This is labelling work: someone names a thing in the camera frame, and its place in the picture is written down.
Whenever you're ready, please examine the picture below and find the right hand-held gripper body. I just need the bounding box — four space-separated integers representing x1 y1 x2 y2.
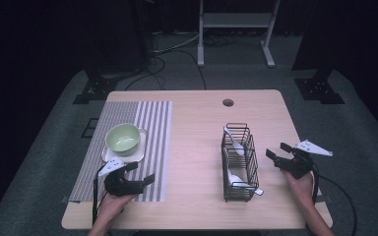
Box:
275 139 335 180

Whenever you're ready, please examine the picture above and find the black floor outlet frame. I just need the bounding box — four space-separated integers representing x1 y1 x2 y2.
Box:
81 117 99 139

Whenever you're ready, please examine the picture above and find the black floor cable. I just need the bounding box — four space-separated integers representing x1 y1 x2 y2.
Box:
124 56 167 91
151 48 208 90

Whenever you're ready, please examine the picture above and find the black stand base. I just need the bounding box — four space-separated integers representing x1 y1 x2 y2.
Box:
72 67 120 105
293 67 346 105

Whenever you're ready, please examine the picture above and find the person's right hand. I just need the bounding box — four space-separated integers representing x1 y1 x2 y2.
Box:
282 169 317 208

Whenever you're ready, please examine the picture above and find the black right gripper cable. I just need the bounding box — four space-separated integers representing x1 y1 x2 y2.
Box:
304 162 358 236

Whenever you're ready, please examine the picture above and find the person's left hand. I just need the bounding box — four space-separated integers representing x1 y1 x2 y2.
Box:
97 192 140 222

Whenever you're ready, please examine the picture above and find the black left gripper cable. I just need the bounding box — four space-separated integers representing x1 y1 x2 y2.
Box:
92 174 108 227

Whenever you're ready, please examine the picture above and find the grey striped placemat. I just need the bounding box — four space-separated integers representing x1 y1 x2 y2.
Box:
68 100 173 203

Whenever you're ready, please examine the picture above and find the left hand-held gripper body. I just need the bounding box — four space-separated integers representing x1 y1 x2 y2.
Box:
97 156 146 198

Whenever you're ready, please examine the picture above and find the light green bowl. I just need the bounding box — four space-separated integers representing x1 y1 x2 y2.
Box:
104 122 142 157

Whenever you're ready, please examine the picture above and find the white metal stand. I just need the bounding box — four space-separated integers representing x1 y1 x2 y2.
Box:
197 0 282 69

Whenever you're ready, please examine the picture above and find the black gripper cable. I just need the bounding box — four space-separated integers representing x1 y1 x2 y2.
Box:
304 162 358 236
92 174 108 227

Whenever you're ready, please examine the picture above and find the white square plate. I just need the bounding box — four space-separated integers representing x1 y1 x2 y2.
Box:
100 128 149 164

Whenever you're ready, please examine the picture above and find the grey floor cable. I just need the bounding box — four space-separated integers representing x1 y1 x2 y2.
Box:
150 32 201 55

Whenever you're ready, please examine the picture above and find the white dish in rack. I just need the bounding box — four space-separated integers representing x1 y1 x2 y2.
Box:
226 168 265 197

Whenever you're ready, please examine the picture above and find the black wire basket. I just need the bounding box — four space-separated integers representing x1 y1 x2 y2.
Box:
220 122 261 203

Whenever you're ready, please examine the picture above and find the white spoon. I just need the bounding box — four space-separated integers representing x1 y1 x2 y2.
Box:
222 126 246 157

